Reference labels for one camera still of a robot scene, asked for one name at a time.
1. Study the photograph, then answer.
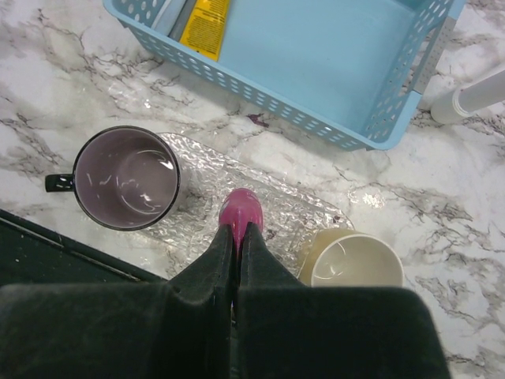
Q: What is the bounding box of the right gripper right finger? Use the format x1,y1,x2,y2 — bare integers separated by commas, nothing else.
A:
237,223,450,378

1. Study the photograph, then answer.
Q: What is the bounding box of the white pvc pipe frame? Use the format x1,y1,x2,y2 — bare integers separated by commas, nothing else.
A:
430,63,504,125

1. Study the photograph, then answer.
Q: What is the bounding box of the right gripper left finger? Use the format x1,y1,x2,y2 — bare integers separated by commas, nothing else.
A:
1,227,234,378

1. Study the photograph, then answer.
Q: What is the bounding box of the pink toothpaste tube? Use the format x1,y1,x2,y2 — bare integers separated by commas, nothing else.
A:
219,188,264,254

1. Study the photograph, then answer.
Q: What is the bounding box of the blue plastic basket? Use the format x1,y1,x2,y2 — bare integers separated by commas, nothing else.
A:
104,1,464,151

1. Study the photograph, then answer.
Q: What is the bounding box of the purple translucent cup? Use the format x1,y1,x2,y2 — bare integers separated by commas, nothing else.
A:
44,126,188,231

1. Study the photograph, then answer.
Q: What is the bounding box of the clear textured round tray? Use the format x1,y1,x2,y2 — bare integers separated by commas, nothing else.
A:
144,133,353,279

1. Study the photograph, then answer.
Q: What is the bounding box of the yellow mug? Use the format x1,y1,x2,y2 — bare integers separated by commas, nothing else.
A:
297,228,404,287

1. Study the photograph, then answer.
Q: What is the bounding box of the grey toothbrush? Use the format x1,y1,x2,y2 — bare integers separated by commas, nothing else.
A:
168,0,196,41

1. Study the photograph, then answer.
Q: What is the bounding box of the yellow toothpaste tube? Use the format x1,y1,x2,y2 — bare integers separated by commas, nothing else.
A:
180,0,230,62

